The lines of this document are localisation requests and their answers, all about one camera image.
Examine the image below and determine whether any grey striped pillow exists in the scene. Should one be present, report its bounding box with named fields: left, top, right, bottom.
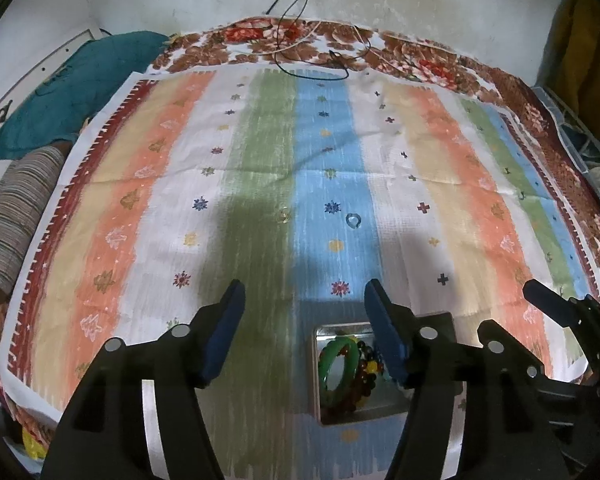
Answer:
left=0, top=141, right=72, bottom=304

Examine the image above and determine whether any teal pillow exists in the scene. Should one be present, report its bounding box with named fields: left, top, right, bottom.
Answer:
left=0, top=30, right=168, bottom=160

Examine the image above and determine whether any floral red brown bedsheet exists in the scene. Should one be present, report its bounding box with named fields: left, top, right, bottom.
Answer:
left=0, top=18, right=600, bottom=444

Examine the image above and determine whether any yellow brown hanging cloth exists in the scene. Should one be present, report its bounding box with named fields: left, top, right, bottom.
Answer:
left=545, top=0, right=600, bottom=141

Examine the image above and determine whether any metal jewelry tin box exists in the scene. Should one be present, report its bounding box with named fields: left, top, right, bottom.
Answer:
left=310, top=322, right=411, bottom=426

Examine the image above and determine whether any black cable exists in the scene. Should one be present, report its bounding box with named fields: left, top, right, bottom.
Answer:
left=264, top=0, right=374, bottom=82

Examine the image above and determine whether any striped colourful woven cloth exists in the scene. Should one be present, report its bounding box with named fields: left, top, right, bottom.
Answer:
left=0, top=65, right=600, bottom=479

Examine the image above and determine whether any dark red bead bracelet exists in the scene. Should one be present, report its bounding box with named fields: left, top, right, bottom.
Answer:
left=324, top=339, right=387, bottom=413

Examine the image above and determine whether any green jade bangle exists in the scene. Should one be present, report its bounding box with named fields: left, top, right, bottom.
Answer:
left=317, top=336, right=360, bottom=406

